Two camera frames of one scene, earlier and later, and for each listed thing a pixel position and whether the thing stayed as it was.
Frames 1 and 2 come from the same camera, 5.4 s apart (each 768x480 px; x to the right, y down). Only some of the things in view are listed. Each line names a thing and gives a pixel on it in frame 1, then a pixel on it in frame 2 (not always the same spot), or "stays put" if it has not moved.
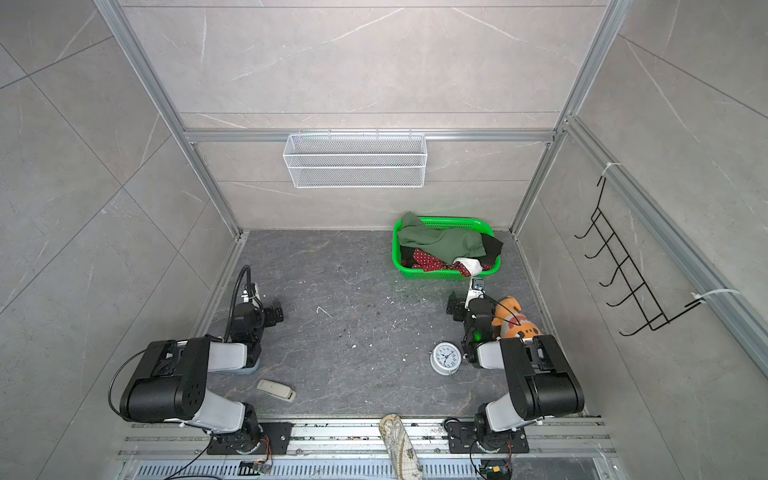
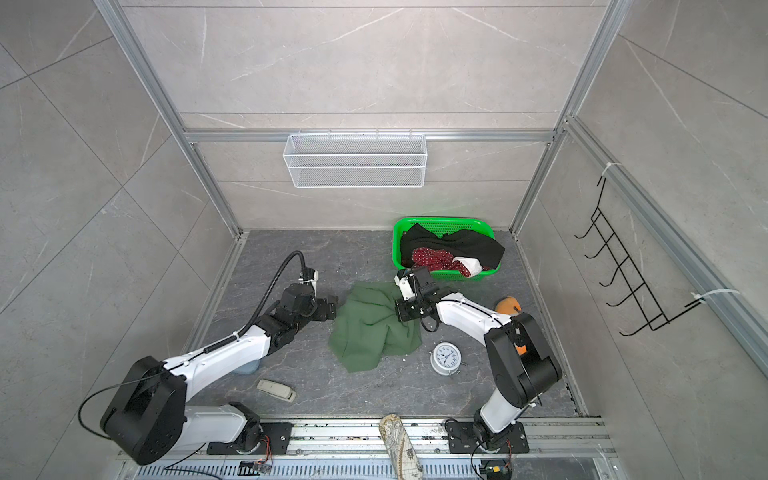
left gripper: (269, 313) -> (325, 314)
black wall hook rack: (653, 315) stays put
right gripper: (461, 307) -> (403, 310)
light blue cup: (244, 371) stays put
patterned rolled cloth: (401, 450) stays put
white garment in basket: (473, 265) stays put
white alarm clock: (445, 358) stays put
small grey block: (276, 389) stays put
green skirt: (447, 245) -> (368, 327)
